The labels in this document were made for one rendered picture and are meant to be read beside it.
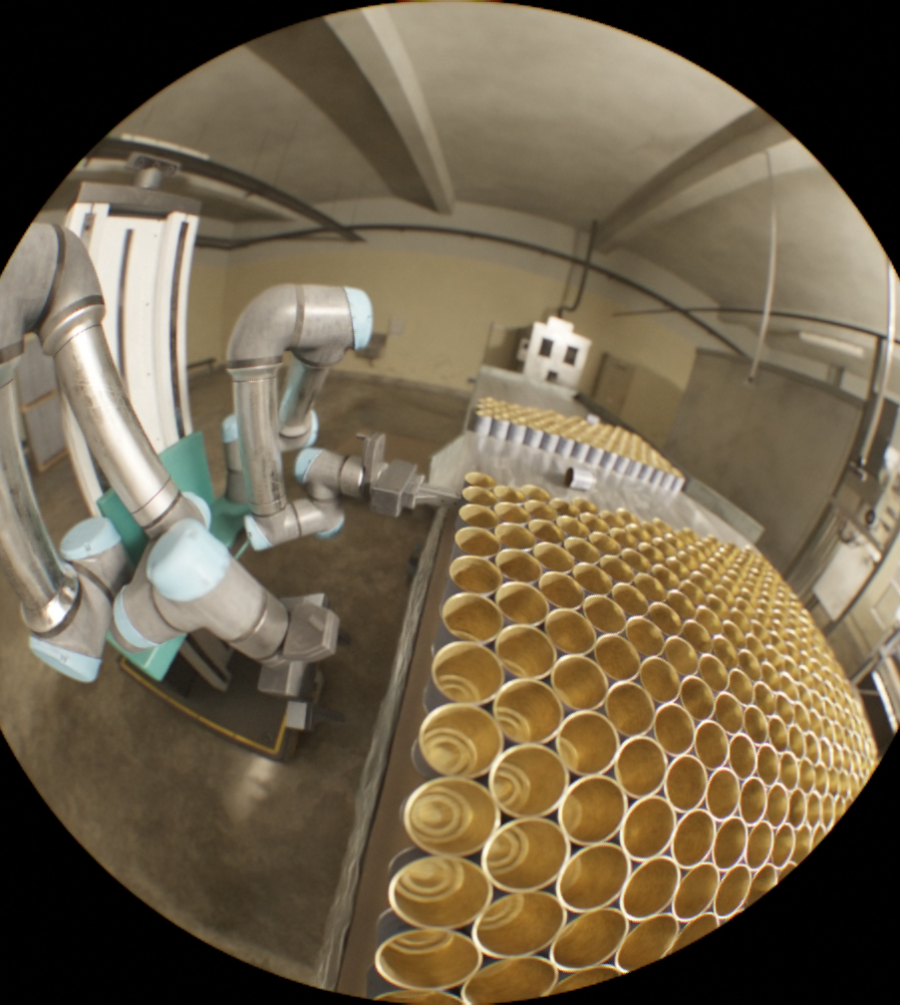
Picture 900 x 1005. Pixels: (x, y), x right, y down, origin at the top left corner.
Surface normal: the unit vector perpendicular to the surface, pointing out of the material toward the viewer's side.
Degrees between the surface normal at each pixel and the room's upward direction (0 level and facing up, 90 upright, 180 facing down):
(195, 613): 90
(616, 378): 90
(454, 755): 2
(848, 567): 90
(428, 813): 2
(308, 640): 25
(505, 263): 90
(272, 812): 0
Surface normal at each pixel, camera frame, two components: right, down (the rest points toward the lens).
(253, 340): 0.42, 0.50
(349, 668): 0.18, -0.83
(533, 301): -0.12, 0.52
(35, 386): 0.96, 0.27
